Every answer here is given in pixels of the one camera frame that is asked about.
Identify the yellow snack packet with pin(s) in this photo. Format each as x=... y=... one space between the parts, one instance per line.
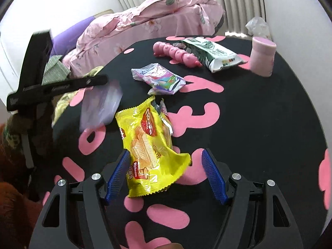
x=153 y=155

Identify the purple and white small packet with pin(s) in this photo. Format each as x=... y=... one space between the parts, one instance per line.
x=160 y=79

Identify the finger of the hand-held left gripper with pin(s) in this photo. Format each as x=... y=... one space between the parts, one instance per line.
x=90 y=81

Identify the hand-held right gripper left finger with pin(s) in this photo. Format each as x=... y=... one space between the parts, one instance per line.
x=118 y=179

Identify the green plaid cloth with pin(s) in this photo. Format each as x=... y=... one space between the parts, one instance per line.
x=55 y=68

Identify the pink floral blanket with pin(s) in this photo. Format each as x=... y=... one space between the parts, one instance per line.
x=145 y=26

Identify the pink caterpillar toy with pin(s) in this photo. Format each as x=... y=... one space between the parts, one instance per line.
x=179 y=54

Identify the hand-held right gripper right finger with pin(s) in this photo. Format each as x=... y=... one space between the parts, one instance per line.
x=214 y=176

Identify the black mat with pink shapes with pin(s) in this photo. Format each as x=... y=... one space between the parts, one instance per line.
x=259 y=122

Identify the white pleated curtain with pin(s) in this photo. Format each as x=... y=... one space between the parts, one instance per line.
x=233 y=0

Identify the green and white packet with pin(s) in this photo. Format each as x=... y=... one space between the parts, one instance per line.
x=215 y=54

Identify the white plastic bag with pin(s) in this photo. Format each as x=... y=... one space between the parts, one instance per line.
x=258 y=27

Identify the translucent purple plastic bag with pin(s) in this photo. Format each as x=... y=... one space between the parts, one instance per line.
x=99 y=109

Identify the pink cup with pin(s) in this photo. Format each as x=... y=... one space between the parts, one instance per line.
x=262 y=57

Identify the purple pillow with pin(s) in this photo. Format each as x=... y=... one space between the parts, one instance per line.
x=67 y=41

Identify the person's left forearm orange sleeve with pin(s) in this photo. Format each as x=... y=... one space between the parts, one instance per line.
x=13 y=207

